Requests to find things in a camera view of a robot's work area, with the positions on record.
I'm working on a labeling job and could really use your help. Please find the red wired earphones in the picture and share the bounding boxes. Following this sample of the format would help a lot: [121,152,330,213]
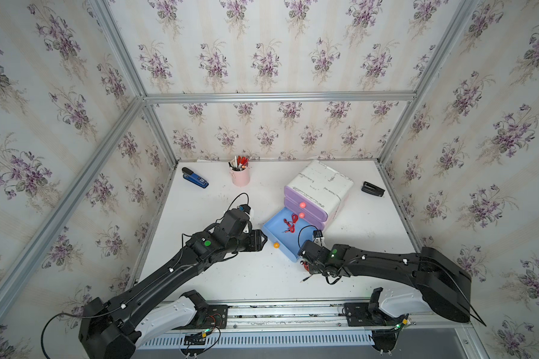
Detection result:
[283,213,299,233]
[300,261,312,283]

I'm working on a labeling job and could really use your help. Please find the blue bottom drawer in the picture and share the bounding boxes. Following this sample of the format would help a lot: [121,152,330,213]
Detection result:
[262,207,318,262]

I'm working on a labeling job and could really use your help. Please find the purple drawer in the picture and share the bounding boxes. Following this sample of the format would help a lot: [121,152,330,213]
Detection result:
[284,186,329,221]
[284,198,327,230]

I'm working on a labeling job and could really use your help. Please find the purple top drawer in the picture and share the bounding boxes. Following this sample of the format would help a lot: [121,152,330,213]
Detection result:
[284,186,329,221]

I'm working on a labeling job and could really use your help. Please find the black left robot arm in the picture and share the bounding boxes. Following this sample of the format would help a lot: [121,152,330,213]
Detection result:
[78,204,267,358]

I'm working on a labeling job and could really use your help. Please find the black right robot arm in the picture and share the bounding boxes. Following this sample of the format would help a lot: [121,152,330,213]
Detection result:
[296,229,485,325]

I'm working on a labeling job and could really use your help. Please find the white drawer cabinet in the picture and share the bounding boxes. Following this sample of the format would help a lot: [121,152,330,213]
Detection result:
[286,160,354,221]

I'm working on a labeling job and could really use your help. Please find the pink pen cup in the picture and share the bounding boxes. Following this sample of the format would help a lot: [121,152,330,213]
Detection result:
[230,166,251,187]

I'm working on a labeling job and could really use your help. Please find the red scissors in cup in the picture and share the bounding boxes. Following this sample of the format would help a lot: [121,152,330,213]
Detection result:
[232,156,249,171]

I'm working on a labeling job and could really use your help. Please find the black stapler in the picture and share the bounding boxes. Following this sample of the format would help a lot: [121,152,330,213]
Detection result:
[361,181,386,197]

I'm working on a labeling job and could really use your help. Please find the blue stapler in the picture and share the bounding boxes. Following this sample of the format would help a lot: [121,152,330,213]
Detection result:
[182,167,209,188]

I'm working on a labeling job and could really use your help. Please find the aluminium front rail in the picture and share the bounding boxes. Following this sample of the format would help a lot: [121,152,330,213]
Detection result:
[96,297,473,335]

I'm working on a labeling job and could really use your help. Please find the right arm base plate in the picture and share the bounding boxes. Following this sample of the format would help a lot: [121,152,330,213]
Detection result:
[341,302,408,328]

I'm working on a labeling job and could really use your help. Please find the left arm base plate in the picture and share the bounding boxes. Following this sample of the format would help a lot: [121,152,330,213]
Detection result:
[181,305,229,330]

